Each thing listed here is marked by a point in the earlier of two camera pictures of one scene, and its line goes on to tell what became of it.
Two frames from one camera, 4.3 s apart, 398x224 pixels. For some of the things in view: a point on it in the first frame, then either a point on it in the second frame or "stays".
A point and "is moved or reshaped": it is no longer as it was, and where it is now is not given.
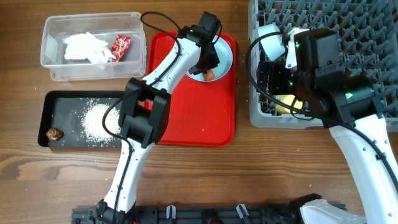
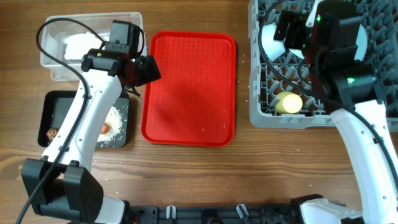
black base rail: x=204 y=214 stays
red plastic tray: x=201 y=114 stays
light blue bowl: x=272 y=44 stays
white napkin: x=87 y=46 stays
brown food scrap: x=55 y=134 stays
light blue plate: x=224 y=53 -> x=361 y=43
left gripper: x=213 y=63 -> x=149 y=69
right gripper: x=275 y=70 -> x=295 y=25
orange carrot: x=209 y=75 is moved or reshaped
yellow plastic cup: x=287 y=99 stays
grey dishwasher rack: x=367 y=31 stays
